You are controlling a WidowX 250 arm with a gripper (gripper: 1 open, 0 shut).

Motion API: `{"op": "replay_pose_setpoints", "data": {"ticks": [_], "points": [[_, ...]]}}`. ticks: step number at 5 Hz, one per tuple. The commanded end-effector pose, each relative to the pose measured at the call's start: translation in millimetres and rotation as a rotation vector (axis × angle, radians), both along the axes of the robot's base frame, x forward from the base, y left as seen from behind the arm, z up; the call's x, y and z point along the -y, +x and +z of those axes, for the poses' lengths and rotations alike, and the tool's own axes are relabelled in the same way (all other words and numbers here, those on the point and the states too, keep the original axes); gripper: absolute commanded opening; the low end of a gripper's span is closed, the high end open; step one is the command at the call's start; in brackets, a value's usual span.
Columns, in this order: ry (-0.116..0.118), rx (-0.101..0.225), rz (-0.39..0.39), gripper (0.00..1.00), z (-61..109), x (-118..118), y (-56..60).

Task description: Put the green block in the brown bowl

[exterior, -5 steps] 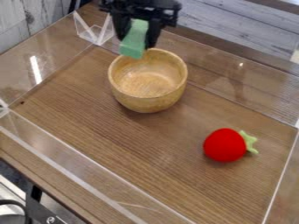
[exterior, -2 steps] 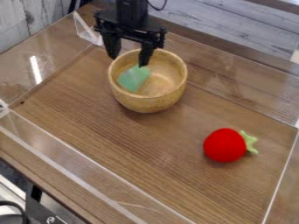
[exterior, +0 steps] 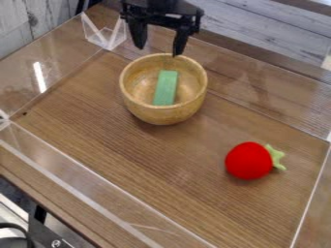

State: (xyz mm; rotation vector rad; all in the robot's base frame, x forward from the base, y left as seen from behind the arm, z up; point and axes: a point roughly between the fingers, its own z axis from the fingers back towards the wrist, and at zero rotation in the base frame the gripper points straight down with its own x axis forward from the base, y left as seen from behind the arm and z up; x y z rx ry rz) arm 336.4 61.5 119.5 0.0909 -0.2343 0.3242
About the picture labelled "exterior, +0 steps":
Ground clear acrylic enclosure wall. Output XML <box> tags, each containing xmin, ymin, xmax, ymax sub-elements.
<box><xmin>0</xmin><ymin>110</ymin><xmax>216</xmax><ymax>248</ymax></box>

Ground black metal table frame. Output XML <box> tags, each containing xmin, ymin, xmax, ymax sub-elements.
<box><xmin>0</xmin><ymin>200</ymin><xmax>76</xmax><ymax>248</ymax></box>

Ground green foam block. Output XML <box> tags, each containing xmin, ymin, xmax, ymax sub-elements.
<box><xmin>152</xmin><ymin>70</ymin><xmax>179</xmax><ymax>106</ymax></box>

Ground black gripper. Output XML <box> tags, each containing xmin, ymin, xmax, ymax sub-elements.
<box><xmin>120</xmin><ymin>0</ymin><xmax>204</xmax><ymax>56</ymax></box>

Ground wooden brown bowl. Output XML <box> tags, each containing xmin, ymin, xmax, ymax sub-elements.
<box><xmin>119</xmin><ymin>53</ymin><xmax>208</xmax><ymax>125</ymax></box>

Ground red plush strawberry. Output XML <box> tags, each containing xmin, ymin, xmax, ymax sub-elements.
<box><xmin>226</xmin><ymin>141</ymin><xmax>287</xmax><ymax>180</ymax></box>

